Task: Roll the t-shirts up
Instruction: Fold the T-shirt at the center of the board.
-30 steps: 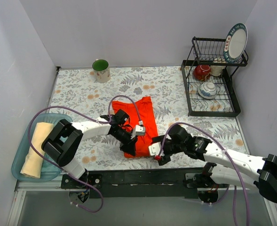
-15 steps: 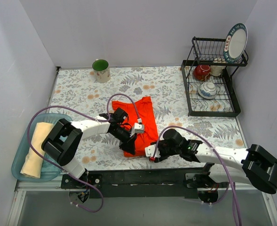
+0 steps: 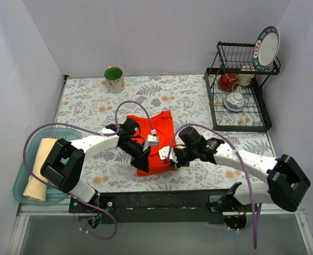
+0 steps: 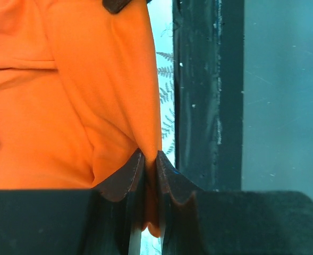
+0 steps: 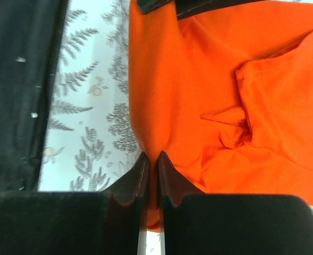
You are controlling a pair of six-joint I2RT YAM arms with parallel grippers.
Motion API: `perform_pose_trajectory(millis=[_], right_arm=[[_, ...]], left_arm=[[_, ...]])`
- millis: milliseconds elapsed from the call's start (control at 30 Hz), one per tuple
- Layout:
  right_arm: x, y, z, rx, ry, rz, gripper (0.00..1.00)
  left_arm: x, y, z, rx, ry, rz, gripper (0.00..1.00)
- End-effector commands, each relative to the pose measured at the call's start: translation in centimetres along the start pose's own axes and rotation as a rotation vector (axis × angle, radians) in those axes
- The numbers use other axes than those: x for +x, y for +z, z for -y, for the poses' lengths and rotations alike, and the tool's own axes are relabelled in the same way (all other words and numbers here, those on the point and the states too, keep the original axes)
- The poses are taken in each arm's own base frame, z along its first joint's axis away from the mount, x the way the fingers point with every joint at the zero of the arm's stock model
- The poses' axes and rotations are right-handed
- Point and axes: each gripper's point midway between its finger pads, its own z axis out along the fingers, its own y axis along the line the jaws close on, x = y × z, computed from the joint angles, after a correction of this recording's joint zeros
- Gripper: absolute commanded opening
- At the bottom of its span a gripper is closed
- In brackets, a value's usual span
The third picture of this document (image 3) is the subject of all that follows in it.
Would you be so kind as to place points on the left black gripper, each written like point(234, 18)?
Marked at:
point(141, 161)

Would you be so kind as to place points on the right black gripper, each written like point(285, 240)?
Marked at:
point(177, 158)

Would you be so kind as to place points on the orange t shirt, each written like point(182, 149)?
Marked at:
point(163, 124)

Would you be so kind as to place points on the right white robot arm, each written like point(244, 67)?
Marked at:
point(282, 181)

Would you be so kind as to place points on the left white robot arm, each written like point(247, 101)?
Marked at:
point(64, 163)

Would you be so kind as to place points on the blue white porcelain bowl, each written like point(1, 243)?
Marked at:
point(234, 102)

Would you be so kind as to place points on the floral tablecloth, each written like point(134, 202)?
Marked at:
point(87, 103)

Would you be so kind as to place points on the red bowl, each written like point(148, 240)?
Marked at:
point(228, 82)

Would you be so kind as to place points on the floral green-inside mug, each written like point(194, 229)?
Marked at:
point(115, 79)

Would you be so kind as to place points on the blue plastic tray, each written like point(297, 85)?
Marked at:
point(52, 196)

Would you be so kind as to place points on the cream cup in rack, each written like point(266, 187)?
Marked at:
point(245, 79)

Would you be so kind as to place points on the beige rolled cloth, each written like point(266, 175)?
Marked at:
point(35, 190)

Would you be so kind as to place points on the white green-rimmed plate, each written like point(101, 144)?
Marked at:
point(266, 48)

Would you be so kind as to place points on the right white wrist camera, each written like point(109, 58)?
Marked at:
point(167, 153)

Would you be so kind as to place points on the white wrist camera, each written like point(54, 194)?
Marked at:
point(151, 141)
point(167, 153)

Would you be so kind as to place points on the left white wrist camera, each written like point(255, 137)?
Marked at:
point(151, 141)

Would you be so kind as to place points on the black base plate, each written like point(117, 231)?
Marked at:
point(169, 206)

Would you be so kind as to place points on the black wire dish rack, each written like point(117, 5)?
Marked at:
point(231, 58)

